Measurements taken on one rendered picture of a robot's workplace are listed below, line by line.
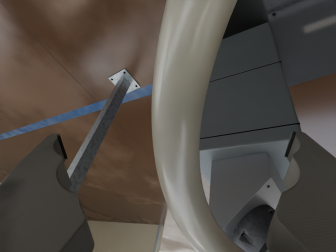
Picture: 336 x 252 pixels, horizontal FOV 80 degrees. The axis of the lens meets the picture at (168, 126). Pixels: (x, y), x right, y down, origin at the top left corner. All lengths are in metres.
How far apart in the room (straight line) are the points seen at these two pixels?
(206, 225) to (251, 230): 0.57
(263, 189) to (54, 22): 1.63
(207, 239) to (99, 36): 1.55
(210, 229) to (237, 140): 0.61
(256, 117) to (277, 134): 0.11
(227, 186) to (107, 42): 1.28
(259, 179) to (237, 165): 0.09
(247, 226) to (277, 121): 0.36
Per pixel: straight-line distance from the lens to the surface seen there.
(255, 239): 0.75
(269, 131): 0.77
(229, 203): 0.74
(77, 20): 1.67
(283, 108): 0.83
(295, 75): 1.64
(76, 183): 1.26
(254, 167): 0.76
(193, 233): 0.17
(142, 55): 1.58
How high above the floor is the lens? 1.29
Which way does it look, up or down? 39 degrees down
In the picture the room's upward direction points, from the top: 166 degrees counter-clockwise
